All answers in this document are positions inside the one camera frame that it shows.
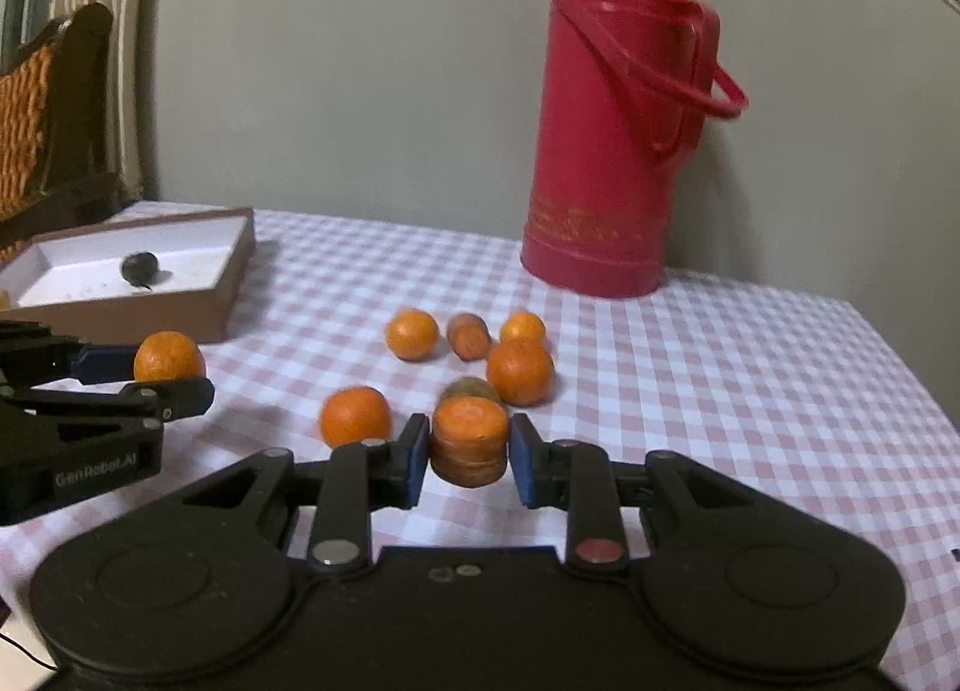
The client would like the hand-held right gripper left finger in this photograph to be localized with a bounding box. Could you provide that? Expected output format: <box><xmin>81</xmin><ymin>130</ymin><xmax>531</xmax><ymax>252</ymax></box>
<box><xmin>180</xmin><ymin>415</ymin><xmax>432</xmax><ymax>577</ymax></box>

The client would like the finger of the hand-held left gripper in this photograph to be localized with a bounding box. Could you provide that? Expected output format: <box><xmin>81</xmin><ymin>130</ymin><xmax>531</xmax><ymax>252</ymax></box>
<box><xmin>0</xmin><ymin>376</ymin><xmax>217</xmax><ymax>438</ymax></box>
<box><xmin>0</xmin><ymin>320</ymin><xmax>141</xmax><ymax>389</ymax></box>

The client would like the wicker wooden sofa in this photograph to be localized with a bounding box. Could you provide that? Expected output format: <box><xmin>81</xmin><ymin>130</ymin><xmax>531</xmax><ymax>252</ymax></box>
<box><xmin>0</xmin><ymin>2</ymin><xmax>125</xmax><ymax>253</ymax></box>

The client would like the brown kiwi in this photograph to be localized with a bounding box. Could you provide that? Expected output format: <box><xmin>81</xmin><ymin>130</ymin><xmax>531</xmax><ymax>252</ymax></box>
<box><xmin>439</xmin><ymin>376</ymin><xmax>502</xmax><ymax>407</ymax></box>

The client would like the pink checked tablecloth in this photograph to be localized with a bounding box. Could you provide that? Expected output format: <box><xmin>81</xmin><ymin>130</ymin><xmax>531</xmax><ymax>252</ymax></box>
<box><xmin>0</xmin><ymin>199</ymin><xmax>960</xmax><ymax>691</ymax></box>

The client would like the thick carrot chunk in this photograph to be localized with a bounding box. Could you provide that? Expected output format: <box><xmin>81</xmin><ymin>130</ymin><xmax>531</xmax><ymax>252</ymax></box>
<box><xmin>427</xmin><ymin>396</ymin><xmax>511</xmax><ymax>488</ymax></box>

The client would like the thin black cable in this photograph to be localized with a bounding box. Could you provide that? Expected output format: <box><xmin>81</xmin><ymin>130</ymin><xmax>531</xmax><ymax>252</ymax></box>
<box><xmin>0</xmin><ymin>629</ymin><xmax>59</xmax><ymax>672</ymax></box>

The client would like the dark round fruit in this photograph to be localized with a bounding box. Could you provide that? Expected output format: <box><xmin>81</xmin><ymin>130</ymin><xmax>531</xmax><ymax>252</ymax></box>
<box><xmin>120</xmin><ymin>250</ymin><xmax>161</xmax><ymax>288</ymax></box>

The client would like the red thermos flask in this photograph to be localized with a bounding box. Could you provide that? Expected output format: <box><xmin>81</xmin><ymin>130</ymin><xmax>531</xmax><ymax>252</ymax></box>
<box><xmin>520</xmin><ymin>0</ymin><xmax>751</xmax><ymax>300</ymax></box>

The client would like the small orange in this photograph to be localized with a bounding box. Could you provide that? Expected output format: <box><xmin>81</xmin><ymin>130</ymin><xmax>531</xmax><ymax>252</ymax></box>
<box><xmin>499</xmin><ymin>310</ymin><xmax>548</xmax><ymax>345</ymax></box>

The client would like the large orange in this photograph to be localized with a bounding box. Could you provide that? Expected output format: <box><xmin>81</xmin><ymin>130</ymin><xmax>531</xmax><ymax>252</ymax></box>
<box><xmin>486</xmin><ymin>339</ymin><xmax>556</xmax><ymax>407</ymax></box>

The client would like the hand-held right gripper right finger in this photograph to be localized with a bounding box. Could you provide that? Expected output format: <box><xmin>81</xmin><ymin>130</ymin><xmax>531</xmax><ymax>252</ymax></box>
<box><xmin>508</xmin><ymin>415</ymin><xmax>758</xmax><ymax>577</ymax></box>

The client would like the white shallow cardboard box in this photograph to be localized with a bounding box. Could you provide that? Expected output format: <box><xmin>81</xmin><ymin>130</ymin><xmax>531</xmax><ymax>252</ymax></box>
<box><xmin>0</xmin><ymin>207</ymin><xmax>257</xmax><ymax>345</ymax></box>

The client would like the brown oval fruit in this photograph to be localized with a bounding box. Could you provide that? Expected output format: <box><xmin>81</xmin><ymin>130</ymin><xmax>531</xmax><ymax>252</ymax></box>
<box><xmin>447</xmin><ymin>313</ymin><xmax>494</xmax><ymax>361</ymax></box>

